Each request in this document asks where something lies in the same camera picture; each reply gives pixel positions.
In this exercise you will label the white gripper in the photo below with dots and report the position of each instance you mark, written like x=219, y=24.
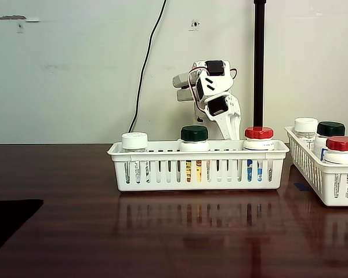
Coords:
x=218, y=108

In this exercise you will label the red-capped bottle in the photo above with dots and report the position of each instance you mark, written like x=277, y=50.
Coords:
x=259, y=133
x=342, y=144

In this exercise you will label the green-capped bottle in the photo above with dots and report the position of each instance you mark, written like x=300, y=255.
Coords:
x=330, y=128
x=194, y=133

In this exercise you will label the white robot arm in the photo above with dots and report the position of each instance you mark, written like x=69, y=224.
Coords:
x=229, y=124

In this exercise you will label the white slotted plastic tray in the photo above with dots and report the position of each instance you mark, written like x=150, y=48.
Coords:
x=310, y=176
x=197, y=155

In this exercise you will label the white-capped bottle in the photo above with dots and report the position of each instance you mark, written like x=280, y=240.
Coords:
x=306, y=125
x=134, y=140

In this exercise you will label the black vertical pole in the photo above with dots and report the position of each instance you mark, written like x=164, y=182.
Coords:
x=260, y=58

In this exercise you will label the blue tape strip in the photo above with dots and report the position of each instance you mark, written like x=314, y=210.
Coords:
x=301, y=187

